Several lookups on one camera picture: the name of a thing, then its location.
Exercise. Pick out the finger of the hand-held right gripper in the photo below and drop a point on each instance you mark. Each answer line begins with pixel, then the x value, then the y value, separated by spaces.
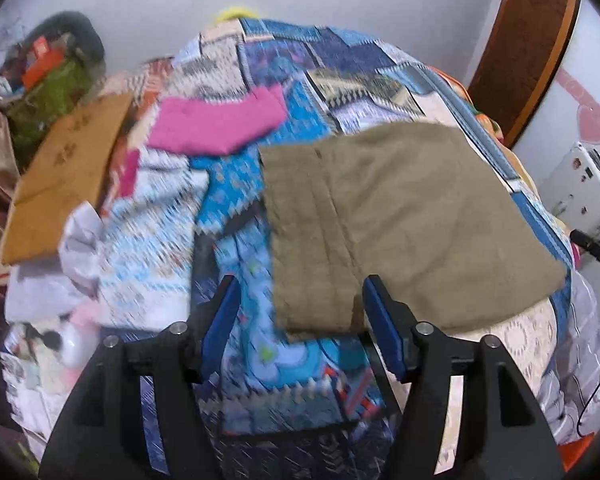
pixel 597 250

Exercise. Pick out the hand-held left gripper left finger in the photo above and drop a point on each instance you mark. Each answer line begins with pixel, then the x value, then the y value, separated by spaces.
pixel 219 325

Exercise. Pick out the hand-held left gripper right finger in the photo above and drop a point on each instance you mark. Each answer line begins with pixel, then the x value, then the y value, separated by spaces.
pixel 383 327

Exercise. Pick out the olive green pants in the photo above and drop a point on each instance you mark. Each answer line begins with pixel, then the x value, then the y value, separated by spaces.
pixel 405 220

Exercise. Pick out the white sewing machine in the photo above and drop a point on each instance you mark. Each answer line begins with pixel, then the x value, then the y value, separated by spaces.
pixel 580 185

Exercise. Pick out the white crumpled cloth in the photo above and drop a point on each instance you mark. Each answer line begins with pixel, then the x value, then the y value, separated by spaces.
pixel 75 245

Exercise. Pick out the pink folded cloth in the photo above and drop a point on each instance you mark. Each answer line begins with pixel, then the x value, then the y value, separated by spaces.
pixel 215 122

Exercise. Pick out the brown cardboard sheet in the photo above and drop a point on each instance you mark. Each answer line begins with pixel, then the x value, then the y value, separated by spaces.
pixel 65 175

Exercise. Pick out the blue patchwork blanket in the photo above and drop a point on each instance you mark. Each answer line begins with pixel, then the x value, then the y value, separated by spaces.
pixel 290 60

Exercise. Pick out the yellow cloth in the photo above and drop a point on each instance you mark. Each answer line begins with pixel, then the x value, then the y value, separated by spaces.
pixel 235 12

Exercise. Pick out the orange box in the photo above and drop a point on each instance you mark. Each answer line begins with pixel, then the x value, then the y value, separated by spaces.
pixel 41 60

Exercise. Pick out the pink heart wall sticker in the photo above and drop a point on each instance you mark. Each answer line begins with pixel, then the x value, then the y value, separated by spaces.
pixel 597 120

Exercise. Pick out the brown wooden door frame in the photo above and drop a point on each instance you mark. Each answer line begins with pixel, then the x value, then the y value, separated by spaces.
pixel 525 35

